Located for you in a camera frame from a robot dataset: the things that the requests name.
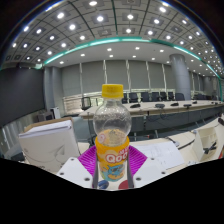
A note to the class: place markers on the grey boxy monitor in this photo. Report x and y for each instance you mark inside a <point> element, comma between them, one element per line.
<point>45,116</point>

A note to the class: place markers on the row of black office chairs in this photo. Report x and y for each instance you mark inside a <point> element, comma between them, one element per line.
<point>146,97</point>

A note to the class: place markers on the flat round red coaster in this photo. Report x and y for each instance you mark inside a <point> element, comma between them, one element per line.
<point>123,185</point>

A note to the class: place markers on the white cardboard box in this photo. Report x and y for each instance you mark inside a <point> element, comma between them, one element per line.
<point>46,143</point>

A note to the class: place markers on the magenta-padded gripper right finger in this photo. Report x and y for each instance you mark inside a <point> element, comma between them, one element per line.
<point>148,171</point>

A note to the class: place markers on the small blue round disc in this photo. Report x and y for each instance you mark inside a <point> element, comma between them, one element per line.
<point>103,184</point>

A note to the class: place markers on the group of ceiling lights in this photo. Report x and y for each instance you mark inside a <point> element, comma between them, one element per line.
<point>100,18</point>

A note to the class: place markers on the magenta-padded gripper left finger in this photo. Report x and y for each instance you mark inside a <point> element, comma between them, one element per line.
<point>75,171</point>

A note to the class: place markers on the yellow-capped clear drink bottle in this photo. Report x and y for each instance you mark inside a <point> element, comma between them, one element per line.
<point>111,156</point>

